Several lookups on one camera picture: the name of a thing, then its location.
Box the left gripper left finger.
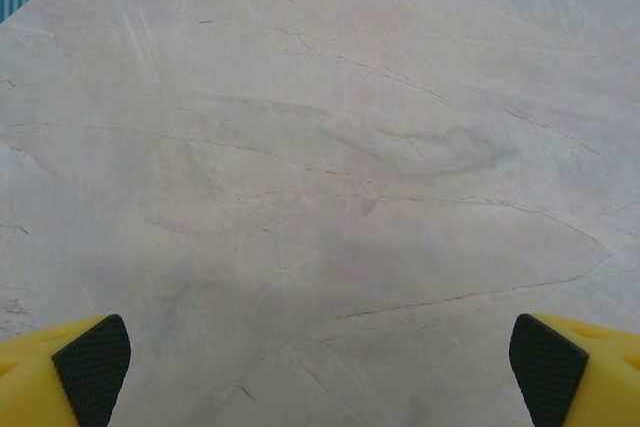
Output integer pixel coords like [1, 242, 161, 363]
[0, 314, 132, 427]

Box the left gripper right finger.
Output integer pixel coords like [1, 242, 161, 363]
[508, 312, 640, 427]

